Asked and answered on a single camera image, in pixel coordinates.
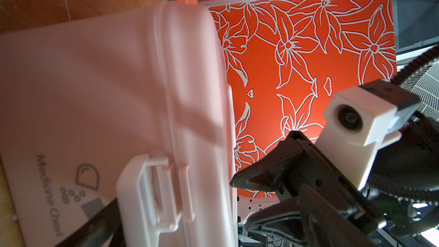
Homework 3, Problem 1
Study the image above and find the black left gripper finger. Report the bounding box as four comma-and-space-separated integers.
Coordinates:
57, 199, 125, 247

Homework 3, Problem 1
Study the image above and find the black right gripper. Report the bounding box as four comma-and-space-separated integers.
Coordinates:
230, 131, 385, 247

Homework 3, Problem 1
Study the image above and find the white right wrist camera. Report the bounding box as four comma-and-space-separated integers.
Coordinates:
315, 80, 421, 190

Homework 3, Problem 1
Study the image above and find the pink medicine chest box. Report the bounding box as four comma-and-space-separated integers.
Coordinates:
1, 1, 238, 247

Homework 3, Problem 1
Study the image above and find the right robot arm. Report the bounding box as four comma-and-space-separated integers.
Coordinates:
230, 46, 439, 247

